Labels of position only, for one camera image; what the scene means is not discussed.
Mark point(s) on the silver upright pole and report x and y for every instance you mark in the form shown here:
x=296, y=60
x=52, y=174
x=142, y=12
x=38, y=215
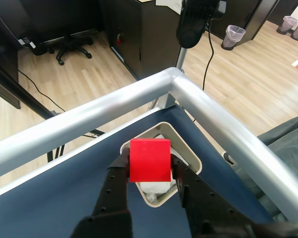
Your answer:
x=181, y=58

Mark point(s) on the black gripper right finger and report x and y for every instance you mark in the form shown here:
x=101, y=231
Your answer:
x=203, y=208

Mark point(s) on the black office chair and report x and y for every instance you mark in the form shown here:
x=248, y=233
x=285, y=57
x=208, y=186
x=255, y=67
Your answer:
x=69, y=47

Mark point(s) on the beige box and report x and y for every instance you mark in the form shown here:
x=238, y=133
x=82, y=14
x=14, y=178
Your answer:
x=186, y=153

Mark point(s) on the red cube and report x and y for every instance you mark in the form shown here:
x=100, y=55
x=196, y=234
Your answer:
x=150, y=161

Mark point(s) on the white paper sheet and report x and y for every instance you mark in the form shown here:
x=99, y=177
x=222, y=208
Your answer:
x=167, y=3

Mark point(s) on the black tripod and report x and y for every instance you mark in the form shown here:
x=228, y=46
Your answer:
x=37, y=104

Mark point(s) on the black desk panel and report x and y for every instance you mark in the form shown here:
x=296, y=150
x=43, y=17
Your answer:
x=2, y=74

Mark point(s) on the silver table frame rail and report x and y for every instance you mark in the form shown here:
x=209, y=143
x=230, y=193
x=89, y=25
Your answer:
x=101, y=109

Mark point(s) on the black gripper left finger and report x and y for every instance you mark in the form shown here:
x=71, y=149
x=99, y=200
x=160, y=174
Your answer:
x=114, y=193

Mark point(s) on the white tissue paper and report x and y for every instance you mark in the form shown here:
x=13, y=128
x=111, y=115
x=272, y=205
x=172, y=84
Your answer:
x=155, y=188

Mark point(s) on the person's leg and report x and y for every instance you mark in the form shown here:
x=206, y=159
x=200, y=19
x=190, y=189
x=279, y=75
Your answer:
x=290, y=138

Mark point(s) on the dark office cabinet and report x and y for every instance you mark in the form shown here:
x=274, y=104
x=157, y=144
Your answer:
x=250, y=17

